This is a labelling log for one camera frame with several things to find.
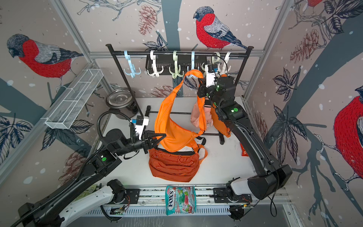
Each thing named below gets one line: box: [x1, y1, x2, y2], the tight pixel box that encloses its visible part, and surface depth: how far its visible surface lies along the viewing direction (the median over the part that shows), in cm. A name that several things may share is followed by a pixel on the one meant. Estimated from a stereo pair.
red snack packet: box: [240, 142, 250, 157], surface depth 90 cm
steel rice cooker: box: [105, 87, 140, 120], surface depth 101 cm
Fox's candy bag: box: [165, 185, 197, 216], surface depth 72 cm
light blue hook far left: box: [123, 50, 141, 79], surface depth 68 cm
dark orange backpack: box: [148, 148, 200, 183], surface depth 80 cm
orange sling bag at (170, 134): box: [154, 69, 208, 153], surface depth 64 cm
